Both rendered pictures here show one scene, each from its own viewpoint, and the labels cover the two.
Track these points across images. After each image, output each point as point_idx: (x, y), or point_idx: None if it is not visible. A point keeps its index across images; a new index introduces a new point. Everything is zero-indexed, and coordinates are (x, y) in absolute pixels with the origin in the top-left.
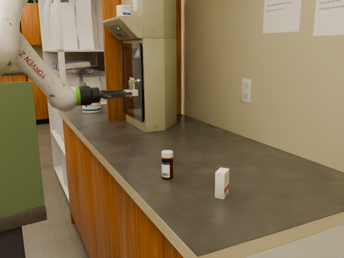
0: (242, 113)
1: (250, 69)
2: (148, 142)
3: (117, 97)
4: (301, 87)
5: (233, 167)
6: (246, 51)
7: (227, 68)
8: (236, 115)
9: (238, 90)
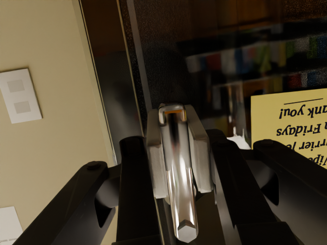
0: (14, 40)
1: (24, 139)
2: None
3: (33, 226)
4: None
5: None
6: (49, 170)
7: None
8: (36, 25)
9: (47, 87)
